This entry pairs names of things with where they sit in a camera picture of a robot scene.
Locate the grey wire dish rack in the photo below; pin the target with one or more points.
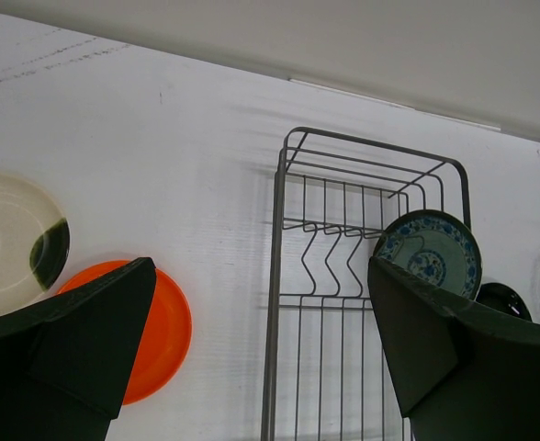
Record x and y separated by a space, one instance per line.
325 373

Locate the black glossy plate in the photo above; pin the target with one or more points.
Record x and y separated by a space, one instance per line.
504 299

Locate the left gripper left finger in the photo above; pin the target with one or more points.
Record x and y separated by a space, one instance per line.
65 362

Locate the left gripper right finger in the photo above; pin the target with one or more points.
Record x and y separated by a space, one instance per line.
460 370

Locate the blue patterned ceramic plate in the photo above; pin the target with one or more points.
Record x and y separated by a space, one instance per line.
435 247

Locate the cream plate with green spot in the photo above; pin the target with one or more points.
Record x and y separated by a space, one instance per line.
34 243

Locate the orange plastic plate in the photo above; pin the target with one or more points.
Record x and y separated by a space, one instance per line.
166 335

